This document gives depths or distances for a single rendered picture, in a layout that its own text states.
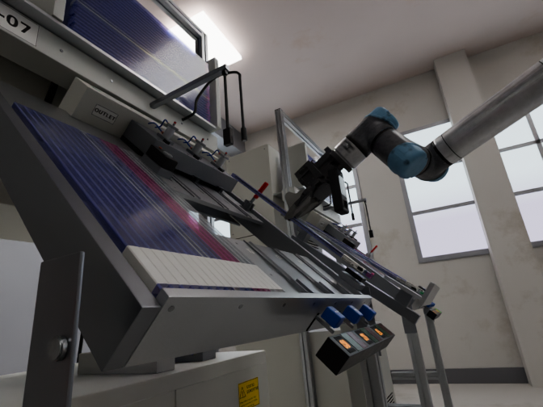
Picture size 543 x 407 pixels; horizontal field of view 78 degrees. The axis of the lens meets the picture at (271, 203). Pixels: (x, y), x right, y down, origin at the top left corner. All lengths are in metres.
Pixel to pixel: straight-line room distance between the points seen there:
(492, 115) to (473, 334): 3.03
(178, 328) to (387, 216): 3.61
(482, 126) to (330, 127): 3.61
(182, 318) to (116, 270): 0.07
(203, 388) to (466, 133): 0.80
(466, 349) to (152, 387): 3.29
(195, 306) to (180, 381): 0.46
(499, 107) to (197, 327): 0.74
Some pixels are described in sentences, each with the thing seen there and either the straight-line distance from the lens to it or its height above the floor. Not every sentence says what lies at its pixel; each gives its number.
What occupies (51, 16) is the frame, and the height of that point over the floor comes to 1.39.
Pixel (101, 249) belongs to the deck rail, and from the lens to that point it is 0.33.
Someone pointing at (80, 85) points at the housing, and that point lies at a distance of 0.95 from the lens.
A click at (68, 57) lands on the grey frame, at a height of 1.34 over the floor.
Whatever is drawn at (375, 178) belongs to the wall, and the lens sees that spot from 4.00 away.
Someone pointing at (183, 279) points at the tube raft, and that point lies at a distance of 0.35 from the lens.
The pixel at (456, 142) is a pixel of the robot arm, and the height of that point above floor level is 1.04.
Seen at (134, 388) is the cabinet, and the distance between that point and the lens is 0.70.
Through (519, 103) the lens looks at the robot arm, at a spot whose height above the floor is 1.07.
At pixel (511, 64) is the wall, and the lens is 4.50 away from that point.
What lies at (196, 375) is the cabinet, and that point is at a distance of 0.81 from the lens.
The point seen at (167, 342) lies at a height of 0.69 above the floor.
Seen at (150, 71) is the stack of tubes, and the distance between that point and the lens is 1.14.
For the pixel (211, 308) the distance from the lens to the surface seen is 0.34.
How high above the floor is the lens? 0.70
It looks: 19 degrees up
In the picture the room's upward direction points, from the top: 5 degrees counter-clockwise
